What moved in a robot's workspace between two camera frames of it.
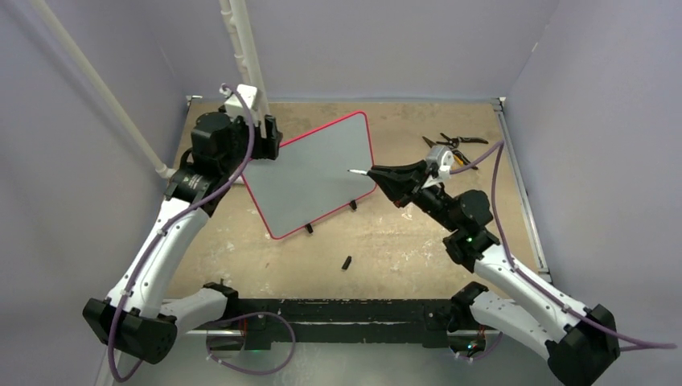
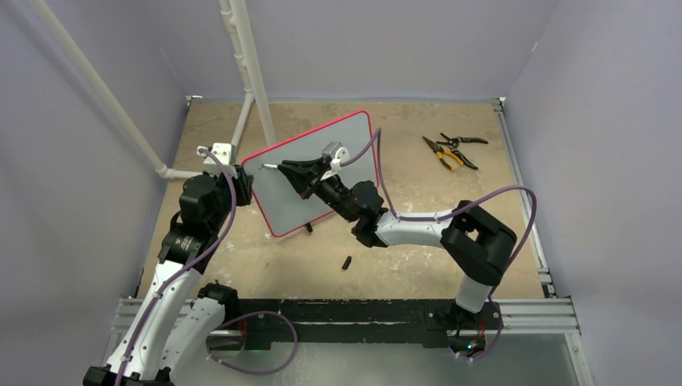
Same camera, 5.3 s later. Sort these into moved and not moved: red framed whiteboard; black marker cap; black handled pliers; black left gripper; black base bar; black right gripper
Moved: black left gripper; black right gripper
Not moved: red framed whiteboard; black marker cap; black base bar; black handled pliers
